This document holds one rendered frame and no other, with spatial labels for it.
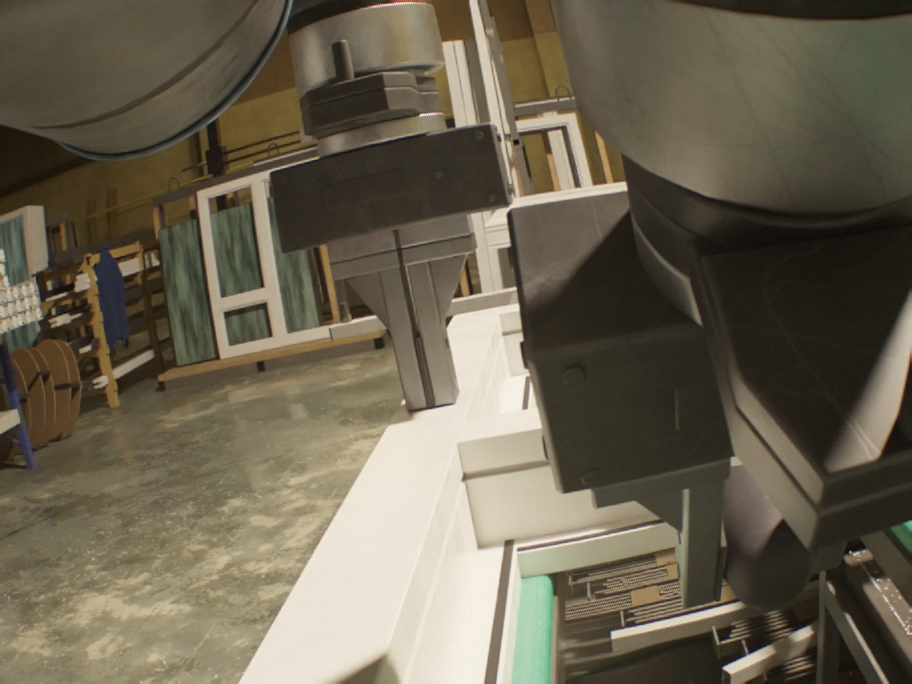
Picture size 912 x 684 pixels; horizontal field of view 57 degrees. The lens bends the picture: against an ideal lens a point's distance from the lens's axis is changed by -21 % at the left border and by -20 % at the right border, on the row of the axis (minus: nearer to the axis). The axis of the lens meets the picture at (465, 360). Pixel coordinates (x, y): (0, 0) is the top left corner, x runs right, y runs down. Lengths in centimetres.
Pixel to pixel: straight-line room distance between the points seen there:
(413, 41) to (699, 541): 35
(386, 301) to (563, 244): 35
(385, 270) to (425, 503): 19
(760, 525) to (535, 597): 19
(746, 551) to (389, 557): 13
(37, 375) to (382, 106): 611
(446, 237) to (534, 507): 16
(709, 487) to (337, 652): 12
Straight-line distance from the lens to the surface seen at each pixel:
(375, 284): 58
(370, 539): 38
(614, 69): 16
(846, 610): 103
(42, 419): 655
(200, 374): 775
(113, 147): 25
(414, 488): 44
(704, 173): 16
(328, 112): 50
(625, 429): 23
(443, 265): 58
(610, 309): 21
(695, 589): 32
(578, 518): 51
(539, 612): 46
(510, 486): 50
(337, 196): 56
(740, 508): 33
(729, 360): 16
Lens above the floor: 106
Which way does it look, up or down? 10 degrees down
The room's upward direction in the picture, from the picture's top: 11 degrees counter-clockwise
